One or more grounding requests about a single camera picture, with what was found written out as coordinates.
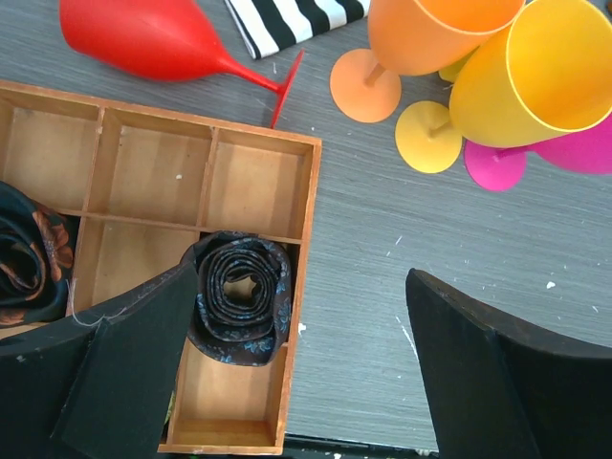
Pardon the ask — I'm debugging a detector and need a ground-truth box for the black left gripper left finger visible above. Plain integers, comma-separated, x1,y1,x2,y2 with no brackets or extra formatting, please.
1,263,197,458

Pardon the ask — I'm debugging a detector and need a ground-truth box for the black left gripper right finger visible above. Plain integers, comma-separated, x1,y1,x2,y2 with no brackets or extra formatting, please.
405,269,611,458

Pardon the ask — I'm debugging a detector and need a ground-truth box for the orange plastic wine glass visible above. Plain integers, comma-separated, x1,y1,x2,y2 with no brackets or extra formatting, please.
329,0,525,123

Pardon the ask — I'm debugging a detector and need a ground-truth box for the magenta plastic wine glass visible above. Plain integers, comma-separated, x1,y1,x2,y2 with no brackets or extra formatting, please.
464,118,611,192

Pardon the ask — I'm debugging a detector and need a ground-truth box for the yellow plastic wine glass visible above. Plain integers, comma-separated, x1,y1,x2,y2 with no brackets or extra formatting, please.
438,49,476,83

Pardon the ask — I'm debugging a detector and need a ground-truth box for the yellow-orange plastic wine glass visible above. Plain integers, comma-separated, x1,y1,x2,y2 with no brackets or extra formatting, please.
395,1,611,173

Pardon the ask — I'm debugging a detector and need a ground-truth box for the red plastic wine glass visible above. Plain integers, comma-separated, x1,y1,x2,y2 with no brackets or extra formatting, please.
58,0,304,127

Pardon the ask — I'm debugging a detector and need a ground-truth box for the rolled dark orange-floral tie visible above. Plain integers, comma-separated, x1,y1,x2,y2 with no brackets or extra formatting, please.
1,182,77,328

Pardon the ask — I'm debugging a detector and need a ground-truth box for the rolled dark blue-floral tie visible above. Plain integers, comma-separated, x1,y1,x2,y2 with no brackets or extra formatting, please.
182,230,293,367

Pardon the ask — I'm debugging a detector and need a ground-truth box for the wooden compartment tray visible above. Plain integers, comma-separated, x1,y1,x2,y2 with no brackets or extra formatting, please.
1,81,321,455

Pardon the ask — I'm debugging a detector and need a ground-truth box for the black white striped cloth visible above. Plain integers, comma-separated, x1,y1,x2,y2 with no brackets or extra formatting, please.
226,0,371,60

